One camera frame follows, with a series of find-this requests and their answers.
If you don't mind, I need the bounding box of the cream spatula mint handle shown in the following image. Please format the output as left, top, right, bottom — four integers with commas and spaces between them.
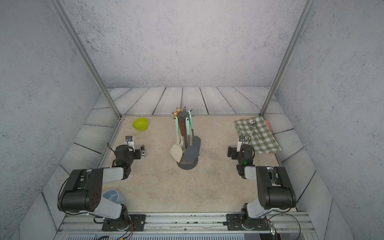
170, 116, 183, 163

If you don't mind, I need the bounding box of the grey utensil rack stand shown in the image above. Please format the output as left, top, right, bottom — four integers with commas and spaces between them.
177, 108, 199, 170

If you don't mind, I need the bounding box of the grey spoon mint handle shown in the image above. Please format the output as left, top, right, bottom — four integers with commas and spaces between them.
188, 111, 201, 151

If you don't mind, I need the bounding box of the grey spatula mint handle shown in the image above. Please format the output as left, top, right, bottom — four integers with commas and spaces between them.
185, 117, 200, 163

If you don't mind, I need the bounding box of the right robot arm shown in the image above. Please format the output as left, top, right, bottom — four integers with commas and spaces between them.
223, 144, 297, 234

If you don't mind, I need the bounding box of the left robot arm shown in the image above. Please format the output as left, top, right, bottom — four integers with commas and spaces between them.
57, 145, 146, 234

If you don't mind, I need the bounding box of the green plastic bowl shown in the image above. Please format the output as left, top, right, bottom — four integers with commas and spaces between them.
132, 118, 149, 132

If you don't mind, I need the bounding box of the green checkered cloth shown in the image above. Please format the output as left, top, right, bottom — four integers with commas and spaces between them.
235, 116, 282, 154

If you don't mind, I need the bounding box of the metal spoon on cloth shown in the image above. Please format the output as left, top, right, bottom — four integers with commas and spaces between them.
248, 121, 259, 137

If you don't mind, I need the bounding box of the pink board under cloth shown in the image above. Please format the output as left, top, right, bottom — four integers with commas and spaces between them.
264, 120, 273, 134

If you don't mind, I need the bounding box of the light blue cup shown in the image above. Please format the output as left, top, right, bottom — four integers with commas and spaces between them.
102, 189, 126, 205

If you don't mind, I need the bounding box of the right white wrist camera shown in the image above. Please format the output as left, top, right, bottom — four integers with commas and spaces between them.
237, 136, 246, 152

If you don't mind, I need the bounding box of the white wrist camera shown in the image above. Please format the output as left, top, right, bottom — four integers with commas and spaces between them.
237, 136, 246, 152
125, 136, 135, 151

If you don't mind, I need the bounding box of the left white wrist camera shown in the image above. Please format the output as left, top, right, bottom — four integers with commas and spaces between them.
125, 136, 135, 151

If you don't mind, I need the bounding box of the grey ladle brown handle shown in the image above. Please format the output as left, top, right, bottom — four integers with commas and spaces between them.
178, 111, 189, 150

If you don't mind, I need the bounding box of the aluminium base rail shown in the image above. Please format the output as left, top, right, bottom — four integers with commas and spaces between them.
54, 212, 318, 240

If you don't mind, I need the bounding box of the left frame post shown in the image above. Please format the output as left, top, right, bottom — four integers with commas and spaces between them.
49, 0, 122, 120

